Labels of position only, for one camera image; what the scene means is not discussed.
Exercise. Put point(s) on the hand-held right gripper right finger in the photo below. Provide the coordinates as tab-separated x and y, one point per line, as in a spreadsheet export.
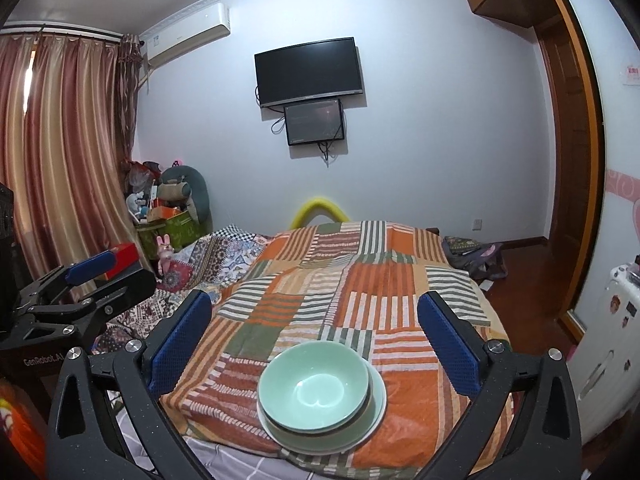
450	345

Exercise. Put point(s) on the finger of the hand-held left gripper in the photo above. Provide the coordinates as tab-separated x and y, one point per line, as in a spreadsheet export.
127	287
90	266

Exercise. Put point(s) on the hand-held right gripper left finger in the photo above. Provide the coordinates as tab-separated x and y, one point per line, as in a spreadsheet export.
180	345

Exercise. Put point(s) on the light green plate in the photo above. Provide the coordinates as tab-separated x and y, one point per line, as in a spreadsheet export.
379	402

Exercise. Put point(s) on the light green bowl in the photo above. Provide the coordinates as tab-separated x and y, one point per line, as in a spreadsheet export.
315	385

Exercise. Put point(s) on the red box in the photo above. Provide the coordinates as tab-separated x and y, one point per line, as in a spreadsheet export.
125	257

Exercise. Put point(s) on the pink rabbit toy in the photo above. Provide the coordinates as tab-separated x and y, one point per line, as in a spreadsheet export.
165	255

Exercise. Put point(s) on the green bag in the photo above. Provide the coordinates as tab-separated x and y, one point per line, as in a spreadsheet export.
170	232

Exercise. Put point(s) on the orange printed cloth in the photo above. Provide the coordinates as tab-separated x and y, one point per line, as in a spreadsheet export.
20	425

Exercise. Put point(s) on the striped patchwork blanket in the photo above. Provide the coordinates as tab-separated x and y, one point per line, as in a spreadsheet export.
380	285

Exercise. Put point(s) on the dark backpack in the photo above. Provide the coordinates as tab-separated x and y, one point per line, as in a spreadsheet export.
470	255

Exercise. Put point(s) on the red plastic bag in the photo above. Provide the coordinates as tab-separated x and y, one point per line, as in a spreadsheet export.
140	175

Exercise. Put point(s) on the striped curtain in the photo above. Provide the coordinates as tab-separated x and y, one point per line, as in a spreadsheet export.
65	150

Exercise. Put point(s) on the yellow foam tube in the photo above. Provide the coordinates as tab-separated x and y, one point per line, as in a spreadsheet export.
317	206

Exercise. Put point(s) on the wooden room door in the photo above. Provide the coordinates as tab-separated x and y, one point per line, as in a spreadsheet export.
565	160

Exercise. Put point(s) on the white air conditioner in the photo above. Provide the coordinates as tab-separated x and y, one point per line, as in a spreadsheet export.
185	35

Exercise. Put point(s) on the paper sticker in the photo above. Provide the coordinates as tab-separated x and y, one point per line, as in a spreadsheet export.
633	74

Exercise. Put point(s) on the wall outlet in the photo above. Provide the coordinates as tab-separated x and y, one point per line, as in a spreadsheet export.
478	223

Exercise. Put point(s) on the small wall monitor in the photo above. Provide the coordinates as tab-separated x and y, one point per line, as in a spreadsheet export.
314	122

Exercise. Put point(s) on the wall television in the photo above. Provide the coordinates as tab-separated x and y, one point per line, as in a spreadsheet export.
307	72

